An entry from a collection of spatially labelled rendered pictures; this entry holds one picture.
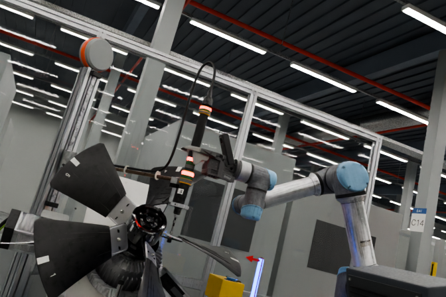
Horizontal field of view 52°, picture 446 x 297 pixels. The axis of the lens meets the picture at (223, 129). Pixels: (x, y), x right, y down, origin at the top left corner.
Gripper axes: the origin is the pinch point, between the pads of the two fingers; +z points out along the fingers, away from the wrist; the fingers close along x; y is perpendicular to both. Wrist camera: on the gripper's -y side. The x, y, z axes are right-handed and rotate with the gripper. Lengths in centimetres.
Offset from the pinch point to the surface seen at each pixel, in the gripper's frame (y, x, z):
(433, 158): -195, 441, -524
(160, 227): 28.8, -6.3, 2.6
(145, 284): 45.3, -17.8, 5.0
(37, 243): 42, -14, 37
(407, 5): -326, 297, -308
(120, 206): 25.6, 3.6, 15.3
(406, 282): 26, -77, -32
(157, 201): 20.3, 8.1, 2.7
